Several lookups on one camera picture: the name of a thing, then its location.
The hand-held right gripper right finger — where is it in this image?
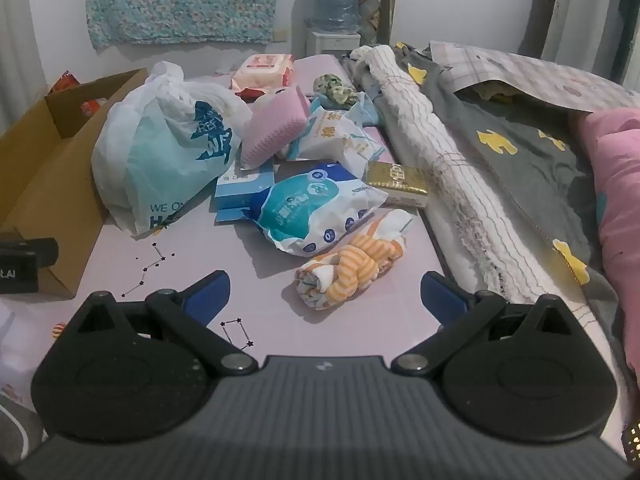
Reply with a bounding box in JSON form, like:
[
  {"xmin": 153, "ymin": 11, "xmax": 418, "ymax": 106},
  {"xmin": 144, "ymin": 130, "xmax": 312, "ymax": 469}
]
[{"xmin": 390, "ymin": 270, "xmax": 576, "ymax": 377}]

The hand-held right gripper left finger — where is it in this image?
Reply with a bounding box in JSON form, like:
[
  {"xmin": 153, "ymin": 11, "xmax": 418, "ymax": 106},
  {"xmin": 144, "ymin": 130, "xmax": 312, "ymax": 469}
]
[{"xmin": 65, "ymin": 270, "xmax": 258, "ymax": 377}]

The brown cardboard box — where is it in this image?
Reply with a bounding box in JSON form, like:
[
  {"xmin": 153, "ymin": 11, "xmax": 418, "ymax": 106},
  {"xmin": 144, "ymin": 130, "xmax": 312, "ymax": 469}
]
[{"xmin": 0, "ymin": 67, "xmax": 151, "ymax": 301}]

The blue and white bandage box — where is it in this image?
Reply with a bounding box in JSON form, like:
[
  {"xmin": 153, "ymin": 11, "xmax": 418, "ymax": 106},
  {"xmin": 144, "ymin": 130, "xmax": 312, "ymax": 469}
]
[{"xmin": 214, "ymin": 162, "xmax": 276, "ymax": 223}]

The green camouflage cloth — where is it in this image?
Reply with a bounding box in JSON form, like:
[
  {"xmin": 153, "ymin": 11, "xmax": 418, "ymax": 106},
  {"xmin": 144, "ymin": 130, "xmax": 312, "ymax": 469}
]
[{"xmin": 312, "ymin": 74, "xmax": 358, "ymax": 110}]

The pink soft cushion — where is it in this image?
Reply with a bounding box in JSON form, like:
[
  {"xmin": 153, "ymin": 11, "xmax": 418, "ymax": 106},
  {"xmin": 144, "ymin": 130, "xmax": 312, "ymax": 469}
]
[{"xmin": 240, "ymin": 85, "xmax": 312, "ymax": 171}]

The orange striped rolled towel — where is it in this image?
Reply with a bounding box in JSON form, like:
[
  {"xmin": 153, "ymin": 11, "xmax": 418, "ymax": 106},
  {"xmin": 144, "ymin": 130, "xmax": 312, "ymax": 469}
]
[{"xmin": 294, "ymin": 209, "xmax": 415, "ymax": 311}]

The gold box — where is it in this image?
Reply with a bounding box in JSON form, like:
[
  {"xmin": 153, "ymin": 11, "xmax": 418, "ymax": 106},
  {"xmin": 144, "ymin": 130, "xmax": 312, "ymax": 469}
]
[{"xmin": 362, "ymin": 161, "xmax": 431, "ymax": 209}]

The blue and white wipes pack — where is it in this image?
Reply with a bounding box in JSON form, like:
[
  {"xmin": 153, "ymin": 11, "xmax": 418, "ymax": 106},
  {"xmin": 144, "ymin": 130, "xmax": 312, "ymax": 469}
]
[{"xmin": 255, "ymin": 162, "xmax": 388, "ymax": 257}]

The white and teal plastic bag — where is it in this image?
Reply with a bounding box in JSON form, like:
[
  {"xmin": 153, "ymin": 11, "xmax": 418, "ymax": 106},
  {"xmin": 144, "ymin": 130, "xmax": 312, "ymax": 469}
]
[{"xmin": 91, "ymin": 60, "xmax": 253, "ymax": 236}]

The grey blanket with yellow figures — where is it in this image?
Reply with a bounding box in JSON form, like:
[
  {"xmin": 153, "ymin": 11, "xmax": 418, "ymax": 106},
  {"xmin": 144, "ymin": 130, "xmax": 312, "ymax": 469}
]
[{"xmin": 395, "ymin": 42, "xmax": 640, "ymax": 401}]

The white checked blanket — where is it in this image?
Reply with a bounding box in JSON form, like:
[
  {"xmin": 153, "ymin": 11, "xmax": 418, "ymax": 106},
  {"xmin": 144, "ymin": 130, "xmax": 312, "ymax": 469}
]
[{"xmin": 350, "ymin": 45, "xmax": 551, "ymax": 306}]

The white tissue pack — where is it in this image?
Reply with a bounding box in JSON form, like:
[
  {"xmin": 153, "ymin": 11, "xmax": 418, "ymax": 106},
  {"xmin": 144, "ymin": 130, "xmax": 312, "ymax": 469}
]
[{"xmin": 280, "ymin": 107, "xmax": 386, "ymax": 173}]

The light blue towel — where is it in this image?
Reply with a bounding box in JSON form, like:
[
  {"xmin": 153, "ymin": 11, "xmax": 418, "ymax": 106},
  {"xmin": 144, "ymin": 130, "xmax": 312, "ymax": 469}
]
[{"xmin": 310, "ymin": 92, "xmax": 383, "ymax": 128}]

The pink quilt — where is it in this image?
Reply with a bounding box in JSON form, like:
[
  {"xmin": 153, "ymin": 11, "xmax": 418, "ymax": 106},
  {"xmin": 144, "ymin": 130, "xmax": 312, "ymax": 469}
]
[{"xmin": 582, "ymin": 107, "xmax": 640, "ymax": 346}]

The pink wet wipes pack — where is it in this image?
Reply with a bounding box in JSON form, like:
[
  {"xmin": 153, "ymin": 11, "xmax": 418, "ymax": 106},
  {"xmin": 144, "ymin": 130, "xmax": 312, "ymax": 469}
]
[{"xmin": 230, "ymin": 53, "xmax": 296, "ymax": 98}]

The dark yellow-dotted cloth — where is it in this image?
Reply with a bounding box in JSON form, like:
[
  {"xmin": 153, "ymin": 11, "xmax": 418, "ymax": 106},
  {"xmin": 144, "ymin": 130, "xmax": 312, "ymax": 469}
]
[{"xmin": 620, "ymin": 422, "xmax": 640, "ymax": 466}]

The plaid blanket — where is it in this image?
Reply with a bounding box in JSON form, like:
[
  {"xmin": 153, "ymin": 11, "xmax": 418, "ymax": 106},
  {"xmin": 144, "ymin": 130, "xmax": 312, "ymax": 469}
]
[{"xmin": 430, "ymin": 40, "xmax": 640, "ymax": 116}]

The white water dispenser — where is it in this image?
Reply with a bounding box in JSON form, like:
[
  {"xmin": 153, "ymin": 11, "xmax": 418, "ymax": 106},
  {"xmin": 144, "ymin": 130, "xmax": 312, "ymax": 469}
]
[{"xmin": 306, "ymin": 30, "xmax": 361, "ymax": 58}]

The patterned bag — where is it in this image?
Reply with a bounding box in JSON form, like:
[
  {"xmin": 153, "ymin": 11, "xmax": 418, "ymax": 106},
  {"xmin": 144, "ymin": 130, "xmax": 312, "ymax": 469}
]
[{"xmin": 357, "ymin": 0, "xmax": 400, "ymax": 48}]

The teal floral wall cloth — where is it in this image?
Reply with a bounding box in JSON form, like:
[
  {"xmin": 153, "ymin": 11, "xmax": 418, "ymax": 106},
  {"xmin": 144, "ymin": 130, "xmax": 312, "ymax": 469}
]
[{"xmin": 85, "ymin": 0, "xmax": 301, "ymax": 51}]

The grey metal bed frame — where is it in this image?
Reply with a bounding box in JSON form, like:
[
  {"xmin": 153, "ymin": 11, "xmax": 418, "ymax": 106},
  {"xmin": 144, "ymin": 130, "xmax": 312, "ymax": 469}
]
[{"xmin": 550, "ymin": 0, "xmax": 640, "ymax": 71}]

